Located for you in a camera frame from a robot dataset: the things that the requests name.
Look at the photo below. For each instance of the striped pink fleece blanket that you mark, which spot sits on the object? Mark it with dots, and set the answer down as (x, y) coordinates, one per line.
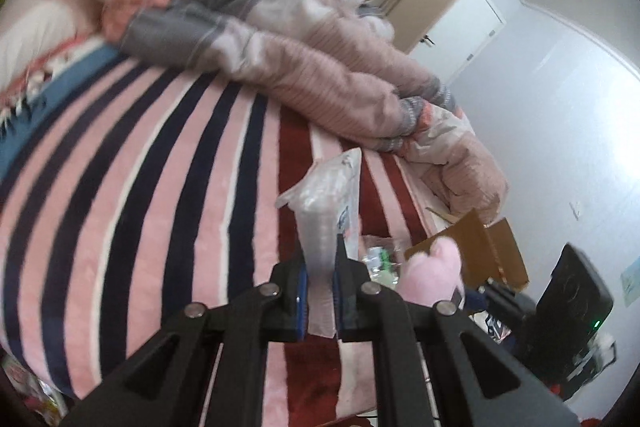
(165, 227)

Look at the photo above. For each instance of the white pink pillow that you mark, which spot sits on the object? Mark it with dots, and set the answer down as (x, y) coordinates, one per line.
(42, 19)

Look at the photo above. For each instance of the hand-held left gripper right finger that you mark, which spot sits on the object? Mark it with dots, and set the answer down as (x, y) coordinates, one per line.
(338, 302)

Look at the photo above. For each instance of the white door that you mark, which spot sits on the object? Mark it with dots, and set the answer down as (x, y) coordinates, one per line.
(457, 34)

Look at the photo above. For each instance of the brown cardboard box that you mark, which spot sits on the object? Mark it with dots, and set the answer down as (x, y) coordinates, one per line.
(487, 252)

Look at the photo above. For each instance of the pink plush toy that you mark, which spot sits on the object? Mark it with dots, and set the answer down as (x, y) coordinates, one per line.
(431, 274)

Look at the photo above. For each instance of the clear plastic cup sleeve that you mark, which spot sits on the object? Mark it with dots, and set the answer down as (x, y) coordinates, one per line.
(327, 227)

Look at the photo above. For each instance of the blue bed sheet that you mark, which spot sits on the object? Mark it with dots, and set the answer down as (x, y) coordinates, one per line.
(45, 107)

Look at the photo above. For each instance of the black speaker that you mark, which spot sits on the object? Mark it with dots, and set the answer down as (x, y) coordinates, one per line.
(567, 307)

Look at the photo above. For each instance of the crumpled clear plastic bag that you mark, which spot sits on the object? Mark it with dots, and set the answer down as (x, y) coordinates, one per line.
(382, 259)

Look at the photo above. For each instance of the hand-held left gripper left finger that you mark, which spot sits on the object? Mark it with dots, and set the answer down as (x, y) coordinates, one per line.
(301, 302)

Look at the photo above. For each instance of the pink grey rumpled quilt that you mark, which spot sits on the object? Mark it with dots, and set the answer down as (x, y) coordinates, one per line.
(300, 57)

